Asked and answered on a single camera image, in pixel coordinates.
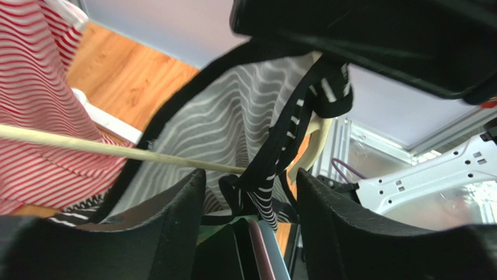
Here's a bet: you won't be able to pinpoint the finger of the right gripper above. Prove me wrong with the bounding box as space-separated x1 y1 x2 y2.
230 1 496 105

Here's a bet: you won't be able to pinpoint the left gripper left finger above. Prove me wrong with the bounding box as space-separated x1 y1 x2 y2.
1 170 206 279

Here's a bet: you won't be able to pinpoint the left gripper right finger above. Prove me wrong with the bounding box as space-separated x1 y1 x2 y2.
296 169 496 279

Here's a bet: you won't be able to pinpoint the cream wooden hanger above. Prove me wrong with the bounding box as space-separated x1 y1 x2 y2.
0 50 335 185

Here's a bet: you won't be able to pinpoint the black white striped tank top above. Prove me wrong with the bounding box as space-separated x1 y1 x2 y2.
49 41 354 232

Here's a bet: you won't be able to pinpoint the red white striped tank top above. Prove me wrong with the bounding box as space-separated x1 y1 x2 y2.
1 1 125 215

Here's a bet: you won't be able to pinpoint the pink booklets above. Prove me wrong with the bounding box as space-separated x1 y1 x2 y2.
248 220 291 280

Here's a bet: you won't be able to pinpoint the aluminium frame rail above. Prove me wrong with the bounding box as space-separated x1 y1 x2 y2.
310 108 496 181

